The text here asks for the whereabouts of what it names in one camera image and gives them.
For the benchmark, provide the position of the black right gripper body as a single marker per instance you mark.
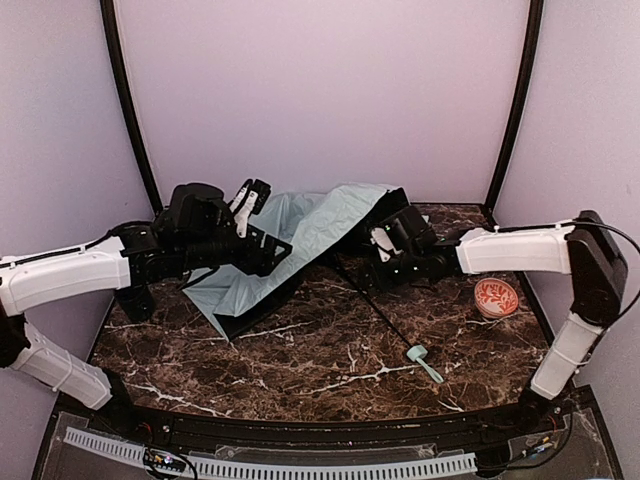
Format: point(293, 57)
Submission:
point(382, 220)

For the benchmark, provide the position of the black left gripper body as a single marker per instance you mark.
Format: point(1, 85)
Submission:
point(261, 251)

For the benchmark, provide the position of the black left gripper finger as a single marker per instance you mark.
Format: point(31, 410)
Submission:
point(258, 266)
point(275, 249)

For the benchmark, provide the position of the mint green folding umbrella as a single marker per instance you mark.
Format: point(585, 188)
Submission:
point(318, 227)

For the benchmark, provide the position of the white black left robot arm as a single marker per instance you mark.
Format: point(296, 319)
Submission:
point(122, 261)

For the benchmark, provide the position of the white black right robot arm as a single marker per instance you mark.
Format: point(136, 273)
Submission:
point(583, 250)

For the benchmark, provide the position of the red white patterned bowl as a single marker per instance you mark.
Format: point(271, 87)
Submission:
point(495, 298)

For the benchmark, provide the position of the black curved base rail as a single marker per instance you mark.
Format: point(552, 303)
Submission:
point(574, 423)

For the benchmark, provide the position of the white slotted cable duct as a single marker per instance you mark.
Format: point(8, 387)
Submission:
point(252, 463)

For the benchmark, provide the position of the left black corner post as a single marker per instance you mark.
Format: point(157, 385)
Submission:
point(124, 93)

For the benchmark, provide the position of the black corner post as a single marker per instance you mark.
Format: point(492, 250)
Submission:
point(521, 89)
point(124, 93)

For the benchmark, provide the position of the right black corner post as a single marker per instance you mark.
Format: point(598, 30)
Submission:
point(521, 89)

